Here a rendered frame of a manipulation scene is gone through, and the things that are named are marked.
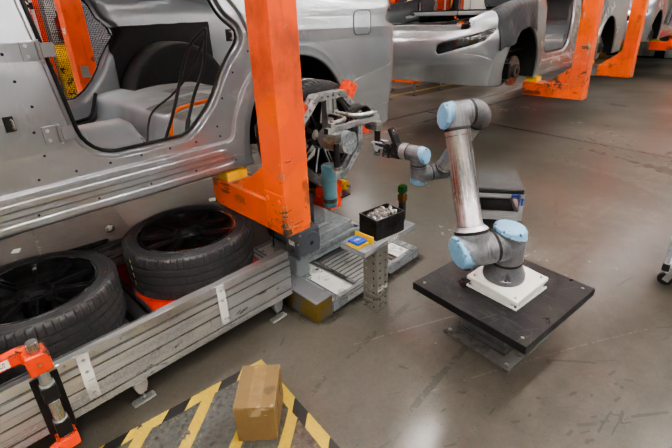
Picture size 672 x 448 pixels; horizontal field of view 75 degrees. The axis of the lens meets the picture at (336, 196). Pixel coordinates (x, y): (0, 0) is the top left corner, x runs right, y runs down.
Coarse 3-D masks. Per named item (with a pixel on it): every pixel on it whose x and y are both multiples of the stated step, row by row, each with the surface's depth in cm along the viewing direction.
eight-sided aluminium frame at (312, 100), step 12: (312, 96) 244; (324, 96) 247; (336, 96) 254; (348, 96) 261; (312, 108) 243; (348, 108) 270; (360, 132) 278; (360, 144) 279; (348, 156) 281; (348, 168) 278; (312, 180) 263
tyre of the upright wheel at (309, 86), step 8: (304, 80) 258; (312, 80) 254; (320, 80) 255; (328, 80) 259; (304, 88) 247; (312, 88) 250; (320, 88) 254; (328, 88) 259; (336, 88) 264; (304, 96) 247; (256, 128) 257; (256, 136) 257; (312, 184) 270
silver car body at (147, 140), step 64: (0, 0) 162; (128, 0) 350; (192, 0) 379; (320, 0) 261; (384, 0) 300; (0, 64) 165; (128, 64) 359; (192, 64) 370; (384, 64) 315; (0, 128) 169; (64, 128) 182; (128, 128) 278; (192, 128) 227; (0, 192) 175; (64, 192) 189; (128, 192) 209
